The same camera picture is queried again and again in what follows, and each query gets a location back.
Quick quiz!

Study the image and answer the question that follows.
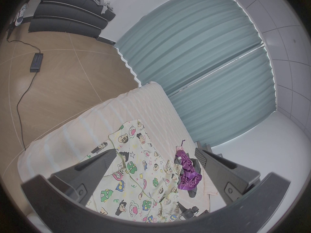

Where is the white printed pyjama top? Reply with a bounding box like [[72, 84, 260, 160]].
[[85, 119, 212, 224]]

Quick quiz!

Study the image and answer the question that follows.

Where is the black power adapter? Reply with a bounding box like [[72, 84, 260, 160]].
[[30, 53, 44, 73]]

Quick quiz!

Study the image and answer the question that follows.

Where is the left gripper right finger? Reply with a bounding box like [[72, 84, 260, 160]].
[[194, 148, 262, 201]]

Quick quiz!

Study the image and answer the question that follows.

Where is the black chest of drawers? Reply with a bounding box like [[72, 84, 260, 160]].
[[29, 0, 116, 39]]

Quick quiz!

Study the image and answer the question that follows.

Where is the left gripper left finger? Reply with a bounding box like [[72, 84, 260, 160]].
[[47, 149, 117, 206]]

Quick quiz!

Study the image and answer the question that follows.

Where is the purple satin garment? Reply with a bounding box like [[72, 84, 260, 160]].
[[175, 140, 202, 191]]

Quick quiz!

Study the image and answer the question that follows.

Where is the person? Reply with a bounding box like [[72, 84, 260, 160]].
[[7, 4, 29, 33]]

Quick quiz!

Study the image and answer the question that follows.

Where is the white grey bedside table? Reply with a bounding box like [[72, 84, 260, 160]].
[[196, 141, 212, 152]]

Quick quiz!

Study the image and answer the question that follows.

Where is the black cable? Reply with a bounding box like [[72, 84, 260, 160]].
[[17, 72, 38, 151], [6, 38, 41, 54]]

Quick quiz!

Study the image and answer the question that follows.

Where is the pale pink pillow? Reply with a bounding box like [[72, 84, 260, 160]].
[[204, 172, 219, 196]]

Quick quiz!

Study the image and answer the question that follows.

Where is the bed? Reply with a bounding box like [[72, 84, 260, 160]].
[[17, 81, 220, 218]]

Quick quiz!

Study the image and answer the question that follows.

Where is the pile of clothes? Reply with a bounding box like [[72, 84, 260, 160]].
[[85, 0, 113, 15]]

